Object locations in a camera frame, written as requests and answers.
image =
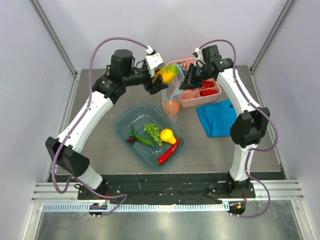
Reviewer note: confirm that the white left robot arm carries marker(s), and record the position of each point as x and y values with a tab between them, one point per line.
65	149

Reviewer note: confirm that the blue folded cloth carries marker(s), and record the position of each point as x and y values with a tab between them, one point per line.
217	118

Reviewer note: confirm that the yellow pear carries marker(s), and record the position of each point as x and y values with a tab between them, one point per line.
167	136

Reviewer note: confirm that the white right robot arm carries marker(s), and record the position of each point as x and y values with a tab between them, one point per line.
251	121

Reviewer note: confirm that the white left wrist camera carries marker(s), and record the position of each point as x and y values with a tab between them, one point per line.
153	60

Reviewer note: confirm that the red item in organizer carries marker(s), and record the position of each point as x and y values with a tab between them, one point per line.
207	88

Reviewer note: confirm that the red chili pepper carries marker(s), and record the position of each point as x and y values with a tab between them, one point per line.
162	159

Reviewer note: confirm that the aluminium front rail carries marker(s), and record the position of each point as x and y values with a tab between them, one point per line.
79	200

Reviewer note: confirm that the dark red cherry cluster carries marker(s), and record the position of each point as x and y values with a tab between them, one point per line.
131	140

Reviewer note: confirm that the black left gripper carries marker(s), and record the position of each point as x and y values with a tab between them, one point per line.
153	88

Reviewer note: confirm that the clear zip top bag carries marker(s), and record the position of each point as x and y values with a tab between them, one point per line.
173	92

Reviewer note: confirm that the green chili pepper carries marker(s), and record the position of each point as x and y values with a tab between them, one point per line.
140	138

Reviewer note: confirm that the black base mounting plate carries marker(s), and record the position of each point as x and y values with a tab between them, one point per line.
171	189

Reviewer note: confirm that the orange tangerine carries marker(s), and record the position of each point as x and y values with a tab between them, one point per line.
171	107

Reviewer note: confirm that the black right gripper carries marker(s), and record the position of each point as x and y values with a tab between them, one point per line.
196	75

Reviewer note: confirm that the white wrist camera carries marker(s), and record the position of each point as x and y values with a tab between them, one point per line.
153	60
199	61

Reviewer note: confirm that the pink divided organizer box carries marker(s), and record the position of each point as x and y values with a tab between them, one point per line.
191	97

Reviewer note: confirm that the green grape bunch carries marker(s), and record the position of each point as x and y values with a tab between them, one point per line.
153	130

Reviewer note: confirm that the yellow green mango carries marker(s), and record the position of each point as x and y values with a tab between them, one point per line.
167	73

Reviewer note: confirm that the clear blue plastic tray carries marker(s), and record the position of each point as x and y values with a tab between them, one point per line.
139	129

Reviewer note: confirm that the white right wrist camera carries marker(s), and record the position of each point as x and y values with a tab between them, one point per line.
199	61

